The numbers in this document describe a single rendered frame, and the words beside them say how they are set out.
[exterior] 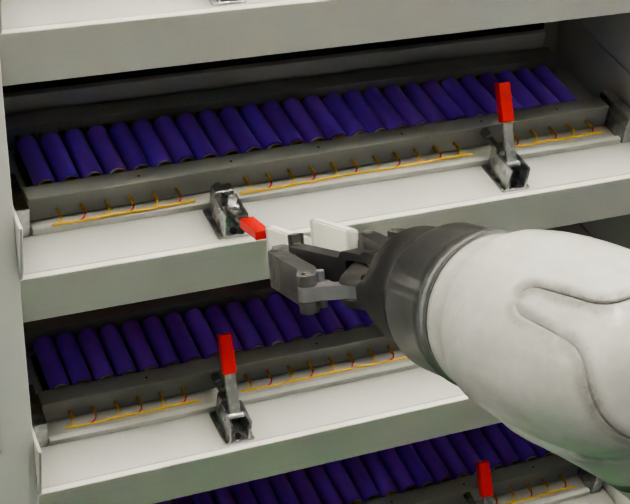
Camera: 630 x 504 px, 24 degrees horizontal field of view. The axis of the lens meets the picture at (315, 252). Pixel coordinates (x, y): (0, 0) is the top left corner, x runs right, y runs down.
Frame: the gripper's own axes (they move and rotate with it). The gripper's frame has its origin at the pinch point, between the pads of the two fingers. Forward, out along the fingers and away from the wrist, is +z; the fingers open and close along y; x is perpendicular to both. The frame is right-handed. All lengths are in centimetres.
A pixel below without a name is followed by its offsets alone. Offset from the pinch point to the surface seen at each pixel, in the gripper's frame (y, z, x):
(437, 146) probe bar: 22.1, 21.9, 2.7
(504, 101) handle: 26.5, 17.2, 6.4
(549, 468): 37, 30, -34
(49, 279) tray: -15.6, 16.2, -2.3
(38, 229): -15.1, 20.0, 1.1
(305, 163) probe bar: 8.9, 21.4, 3.0
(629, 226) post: 42.7, 22.7, -8.0
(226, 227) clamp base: -0.7, 16.0, -0.4
